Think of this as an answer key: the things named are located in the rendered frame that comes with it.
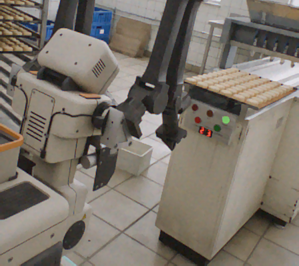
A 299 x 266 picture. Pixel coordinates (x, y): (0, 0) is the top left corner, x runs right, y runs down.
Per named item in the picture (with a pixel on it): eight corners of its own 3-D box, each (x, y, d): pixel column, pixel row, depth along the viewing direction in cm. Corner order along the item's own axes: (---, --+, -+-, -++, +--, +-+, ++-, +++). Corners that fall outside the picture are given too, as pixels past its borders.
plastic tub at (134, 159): (150, 165, 297) (154, 146, 293) (137, 177, 278) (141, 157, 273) (115, 151, 309) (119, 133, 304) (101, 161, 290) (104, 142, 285)
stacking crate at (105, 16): (91, 18, 670) (93, 6, 664) (111, 23, 652) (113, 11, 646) (68, 19, 620) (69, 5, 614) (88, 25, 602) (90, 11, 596)
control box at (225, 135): (186, 125, 195) (192, 98, 191) (231, 143, 182) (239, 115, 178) (182, 126, 192) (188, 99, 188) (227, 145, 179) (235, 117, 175)
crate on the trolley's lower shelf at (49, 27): (43, 31, 600) (44, 18, 594) (63, 37, 586) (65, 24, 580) (17, 34, 551) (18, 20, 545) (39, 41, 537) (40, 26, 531)
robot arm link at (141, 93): (123, 99, 119) (137, 105, 117) (143, 76, 124) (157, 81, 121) (131, 117, 126) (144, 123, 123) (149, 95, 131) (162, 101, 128)
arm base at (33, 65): (9, 65, 139) (32, 75, 133) (26, 51, 143) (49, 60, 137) (20, 82, 146) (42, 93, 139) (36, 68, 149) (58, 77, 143)
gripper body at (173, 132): (165, 124, 150) (163, 109, 145) (187, 134, 144) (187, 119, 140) (154, 134, 146) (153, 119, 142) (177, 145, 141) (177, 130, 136)
